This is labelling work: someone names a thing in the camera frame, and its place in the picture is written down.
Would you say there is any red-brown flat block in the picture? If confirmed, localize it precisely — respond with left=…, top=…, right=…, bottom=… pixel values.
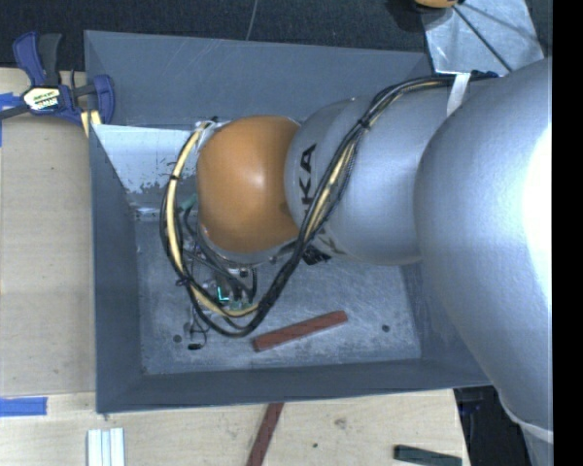
left=244, top=402, right=286, bottom=466
left=251, top=309, right=350, bottom=353

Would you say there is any grey metal bin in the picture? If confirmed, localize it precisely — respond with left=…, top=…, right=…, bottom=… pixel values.
left=83, top=29, right=493, bottom=415

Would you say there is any pale wood flat board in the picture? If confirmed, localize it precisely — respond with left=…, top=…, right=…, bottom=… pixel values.
left=0, top=113, right=99, bottom=399

